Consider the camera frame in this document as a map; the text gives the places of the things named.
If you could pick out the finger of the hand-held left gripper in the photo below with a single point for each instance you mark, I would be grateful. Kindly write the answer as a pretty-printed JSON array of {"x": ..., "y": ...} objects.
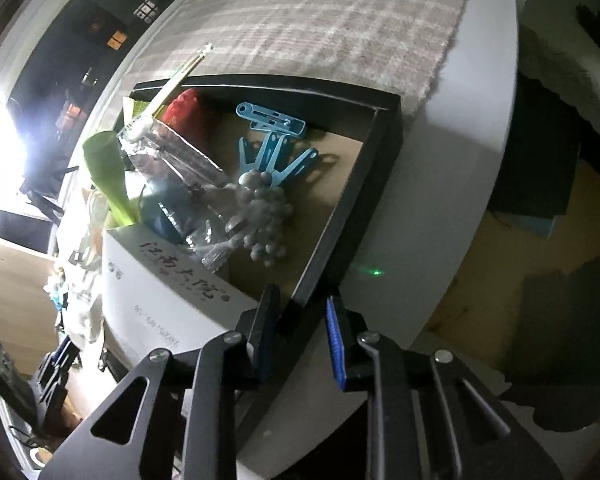
[
  {"x": 52, "y": 395},
  {"x": 62, "y": 350}
]

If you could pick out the dark foam sheet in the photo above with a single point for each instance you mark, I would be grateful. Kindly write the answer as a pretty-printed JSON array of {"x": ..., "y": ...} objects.
[{"x": 530, "y": 200}]

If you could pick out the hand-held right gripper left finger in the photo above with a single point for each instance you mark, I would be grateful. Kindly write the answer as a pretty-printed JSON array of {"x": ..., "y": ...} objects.
[{"x": 267, "y": 320}]

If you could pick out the black storage container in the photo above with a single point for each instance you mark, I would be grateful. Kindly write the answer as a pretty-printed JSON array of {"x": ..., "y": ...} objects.
[{"x": 375, "y": 160}]

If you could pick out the wooden cabinet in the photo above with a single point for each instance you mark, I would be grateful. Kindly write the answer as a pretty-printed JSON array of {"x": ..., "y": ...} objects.
[{"x": 10, "y": 285}]

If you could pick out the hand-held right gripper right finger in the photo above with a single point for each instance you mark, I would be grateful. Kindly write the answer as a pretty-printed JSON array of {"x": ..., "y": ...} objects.
[{"x": 335, "y": 345}]

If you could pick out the white cardboard box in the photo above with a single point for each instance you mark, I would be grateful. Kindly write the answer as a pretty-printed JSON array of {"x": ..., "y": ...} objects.
[{"x": 145, "y": 300}]

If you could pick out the wooden sticks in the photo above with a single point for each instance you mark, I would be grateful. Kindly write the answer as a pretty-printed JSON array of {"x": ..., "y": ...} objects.
[{"x": 180, "y": 72}]

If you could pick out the clear plastic bottle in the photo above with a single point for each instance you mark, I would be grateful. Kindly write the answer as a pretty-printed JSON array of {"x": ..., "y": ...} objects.
[{"x": 180, "y": 155}]

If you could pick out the dark lace-edged cloth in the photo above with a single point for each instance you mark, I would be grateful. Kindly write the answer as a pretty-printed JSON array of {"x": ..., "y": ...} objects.
[{"x": 570, "y": 50}]

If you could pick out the white plastic bag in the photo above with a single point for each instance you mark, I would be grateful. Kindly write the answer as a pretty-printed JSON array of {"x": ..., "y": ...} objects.
[{"x": 85, "y": 285}]

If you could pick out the black tripod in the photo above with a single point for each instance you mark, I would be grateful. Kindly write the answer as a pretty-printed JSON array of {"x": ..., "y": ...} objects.
[{"x": 44, "y": 203}]

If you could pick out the red pouch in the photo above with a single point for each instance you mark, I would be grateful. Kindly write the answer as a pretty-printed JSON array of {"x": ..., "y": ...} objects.
[{"x": 190, "y": 110}]

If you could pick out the blue peg hanger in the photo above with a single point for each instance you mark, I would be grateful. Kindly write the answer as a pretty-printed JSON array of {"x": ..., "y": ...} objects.
[{"x": 275, "y": 155}]

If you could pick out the grey bead cluster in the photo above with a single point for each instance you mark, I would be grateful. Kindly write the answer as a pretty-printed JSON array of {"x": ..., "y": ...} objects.
[{"x": 267, "y": 205}]

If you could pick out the green packet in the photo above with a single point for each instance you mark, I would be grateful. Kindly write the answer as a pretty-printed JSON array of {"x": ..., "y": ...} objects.
[{"x": 107, "y": 170}]

